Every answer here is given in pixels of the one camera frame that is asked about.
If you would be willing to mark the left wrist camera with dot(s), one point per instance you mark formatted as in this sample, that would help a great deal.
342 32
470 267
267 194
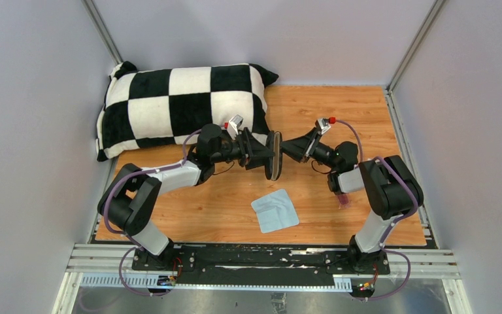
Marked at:
233 125

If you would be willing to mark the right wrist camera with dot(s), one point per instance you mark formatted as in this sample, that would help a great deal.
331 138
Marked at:
323 125

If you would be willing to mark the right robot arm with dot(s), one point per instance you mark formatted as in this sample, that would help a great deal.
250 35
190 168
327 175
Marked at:
392 191

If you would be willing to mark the light blue cleaning cloth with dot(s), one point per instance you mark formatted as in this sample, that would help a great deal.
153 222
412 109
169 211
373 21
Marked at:
275 211

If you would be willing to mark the black white checkered pillow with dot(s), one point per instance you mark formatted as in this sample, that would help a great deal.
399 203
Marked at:
144 109

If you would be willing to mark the aluminium frame rail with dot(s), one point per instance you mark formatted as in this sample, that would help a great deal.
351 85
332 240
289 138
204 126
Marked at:
109 265

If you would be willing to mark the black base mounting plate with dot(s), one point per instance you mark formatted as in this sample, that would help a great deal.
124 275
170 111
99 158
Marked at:
256 264

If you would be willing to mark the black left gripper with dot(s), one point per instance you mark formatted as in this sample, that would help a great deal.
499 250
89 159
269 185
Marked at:
251 153

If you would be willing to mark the pink transparent sunglasses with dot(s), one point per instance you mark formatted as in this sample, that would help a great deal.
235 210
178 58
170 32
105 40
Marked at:
344 201

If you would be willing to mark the black glasses case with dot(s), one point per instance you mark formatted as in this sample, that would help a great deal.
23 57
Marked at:
273 165

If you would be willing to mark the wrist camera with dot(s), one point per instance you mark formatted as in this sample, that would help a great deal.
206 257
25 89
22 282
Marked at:
233 125
323 125

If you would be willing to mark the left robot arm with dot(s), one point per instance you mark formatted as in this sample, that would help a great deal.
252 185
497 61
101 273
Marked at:
128 203

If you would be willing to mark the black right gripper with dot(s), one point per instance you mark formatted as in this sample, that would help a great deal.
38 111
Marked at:
302 148

